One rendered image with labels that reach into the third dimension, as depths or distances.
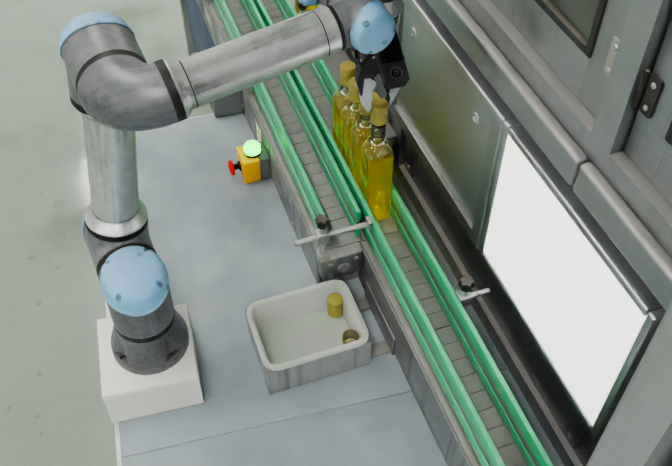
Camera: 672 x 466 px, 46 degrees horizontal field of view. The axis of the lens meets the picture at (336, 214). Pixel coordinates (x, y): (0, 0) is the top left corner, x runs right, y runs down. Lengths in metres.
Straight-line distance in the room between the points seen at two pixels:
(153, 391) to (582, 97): 0.95
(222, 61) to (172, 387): 0.69
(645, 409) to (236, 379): 1.25
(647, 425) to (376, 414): 1.14
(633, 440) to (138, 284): 1.05
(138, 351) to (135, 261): 0.19
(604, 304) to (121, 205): 0.84
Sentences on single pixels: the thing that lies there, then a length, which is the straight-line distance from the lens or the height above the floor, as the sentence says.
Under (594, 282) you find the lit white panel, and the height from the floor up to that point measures 1.25.
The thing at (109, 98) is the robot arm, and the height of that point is 1.46.
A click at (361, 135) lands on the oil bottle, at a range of 1.68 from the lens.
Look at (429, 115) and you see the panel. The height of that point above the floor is 1.11.
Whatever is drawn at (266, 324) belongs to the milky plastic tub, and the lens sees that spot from 1.74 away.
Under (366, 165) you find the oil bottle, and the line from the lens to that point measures 1.67.
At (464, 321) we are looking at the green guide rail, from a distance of 1.54.
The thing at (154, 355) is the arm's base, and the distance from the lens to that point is 1.58.
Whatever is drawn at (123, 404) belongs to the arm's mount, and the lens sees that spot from 1.65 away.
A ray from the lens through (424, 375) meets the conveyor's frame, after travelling 1.56.
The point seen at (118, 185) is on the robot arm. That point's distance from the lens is 1.46.
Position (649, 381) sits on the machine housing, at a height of 1.78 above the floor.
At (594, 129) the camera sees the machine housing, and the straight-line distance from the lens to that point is 1.21.
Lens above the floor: 2.20
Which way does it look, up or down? 47 degrees down
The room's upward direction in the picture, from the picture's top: straight up
